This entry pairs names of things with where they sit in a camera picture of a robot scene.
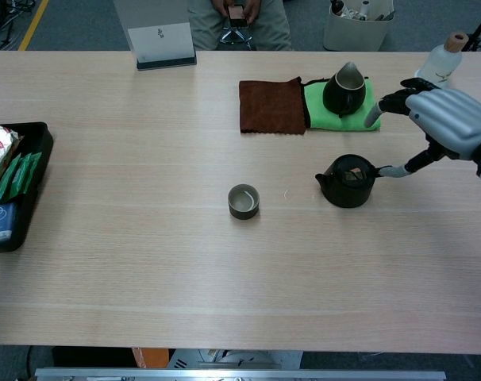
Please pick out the aluminium rail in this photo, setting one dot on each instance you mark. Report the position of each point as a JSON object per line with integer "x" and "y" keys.
{"x": 240, "y": 375}

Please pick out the seated person in beige trousers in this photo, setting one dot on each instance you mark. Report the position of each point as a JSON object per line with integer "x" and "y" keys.
{"x": 272, "y": 28}

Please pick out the green tea packet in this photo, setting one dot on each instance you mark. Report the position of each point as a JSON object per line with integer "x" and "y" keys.
{"x": 6, "y": 182}
{"x": 34, "y": 166}
{"x": 21, "y": 176}

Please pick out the frosted bottle with wooden cap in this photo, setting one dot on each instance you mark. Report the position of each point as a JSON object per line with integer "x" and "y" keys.
{"x": 441, "y": 63}

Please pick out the black plastic tray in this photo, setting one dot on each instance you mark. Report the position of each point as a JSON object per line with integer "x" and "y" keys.
{"x": 40, "y": 137}

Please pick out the smartphone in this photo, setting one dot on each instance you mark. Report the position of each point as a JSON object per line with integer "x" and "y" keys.
{"x": 237, "y": 16}

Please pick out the chrome chair base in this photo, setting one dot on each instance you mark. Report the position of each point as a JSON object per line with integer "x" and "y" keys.
{"x": 236, "y": 35}

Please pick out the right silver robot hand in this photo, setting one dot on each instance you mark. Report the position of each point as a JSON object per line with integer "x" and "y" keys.
{"x": 451, "y": 119}

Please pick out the brown cloth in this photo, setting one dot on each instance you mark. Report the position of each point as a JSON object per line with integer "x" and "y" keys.
{"x": 272, "y": 107}

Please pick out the black pitcher with pale inside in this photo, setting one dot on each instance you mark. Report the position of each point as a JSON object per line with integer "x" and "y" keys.
{"x": 341, "y": 99}

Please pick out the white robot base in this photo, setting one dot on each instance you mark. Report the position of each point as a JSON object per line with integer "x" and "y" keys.
{"x": 232, "y": 359}

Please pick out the dark green tea cup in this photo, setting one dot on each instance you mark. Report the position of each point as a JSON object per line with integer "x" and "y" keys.
{"x": 244, "y": 210}

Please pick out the dark blue packet with face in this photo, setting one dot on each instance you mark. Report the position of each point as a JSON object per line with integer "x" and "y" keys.
{"x": 0, "y": 222}

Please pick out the card sign stand black base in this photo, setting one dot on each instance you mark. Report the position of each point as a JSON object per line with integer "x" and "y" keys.
{"x": 161, "y": 41}

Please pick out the black tripod stand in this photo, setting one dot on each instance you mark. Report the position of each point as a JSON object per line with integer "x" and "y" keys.
{"x": 480, "y": 28}

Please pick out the green cloth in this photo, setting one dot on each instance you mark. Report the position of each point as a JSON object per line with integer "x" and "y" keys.
{"x": 343, "y": 123}

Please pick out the orange object under table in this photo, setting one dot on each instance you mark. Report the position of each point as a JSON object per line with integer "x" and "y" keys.
{"x": 149, "y": 357}

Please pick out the beige storage bin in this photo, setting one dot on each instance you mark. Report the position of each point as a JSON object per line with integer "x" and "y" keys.
{"x": 355, "y": 33}

